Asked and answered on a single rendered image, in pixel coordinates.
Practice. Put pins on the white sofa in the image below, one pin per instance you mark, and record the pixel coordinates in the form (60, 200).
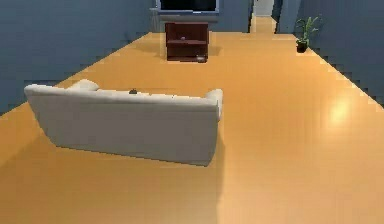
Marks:
(133, 130)

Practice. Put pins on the dark red wooden shelf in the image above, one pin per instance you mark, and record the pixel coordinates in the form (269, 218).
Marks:
(187, 50)

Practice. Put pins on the small dark object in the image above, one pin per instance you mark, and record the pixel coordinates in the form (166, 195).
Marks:
(133, 91)

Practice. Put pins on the black television set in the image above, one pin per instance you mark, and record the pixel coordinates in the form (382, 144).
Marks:
(187, 5)

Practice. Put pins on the green house plant in pot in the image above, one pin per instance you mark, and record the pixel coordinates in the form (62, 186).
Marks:
(304, 36)

